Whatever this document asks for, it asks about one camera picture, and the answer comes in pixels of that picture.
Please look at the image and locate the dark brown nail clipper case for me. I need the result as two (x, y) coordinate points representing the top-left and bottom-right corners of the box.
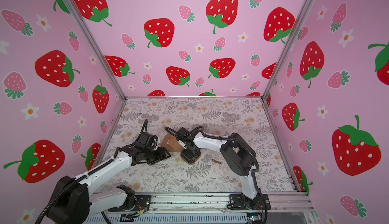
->
(160, 133), (201, 165)

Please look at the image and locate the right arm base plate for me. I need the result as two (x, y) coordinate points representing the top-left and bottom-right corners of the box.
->
(227, 194), (271, 210)

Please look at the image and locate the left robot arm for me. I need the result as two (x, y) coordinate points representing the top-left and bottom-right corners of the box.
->
(36, 132), (171, 224)

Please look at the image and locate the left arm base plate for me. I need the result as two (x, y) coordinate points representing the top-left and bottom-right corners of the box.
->
(108, 195), (152, 212)

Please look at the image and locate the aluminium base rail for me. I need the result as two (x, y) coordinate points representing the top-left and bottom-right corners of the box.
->
(91, 192), (314, 214)

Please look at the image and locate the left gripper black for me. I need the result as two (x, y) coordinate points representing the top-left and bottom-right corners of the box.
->
(143, 146), (172, 164)

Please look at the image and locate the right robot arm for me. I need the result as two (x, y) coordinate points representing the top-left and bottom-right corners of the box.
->
(171, 126), (270, 212)

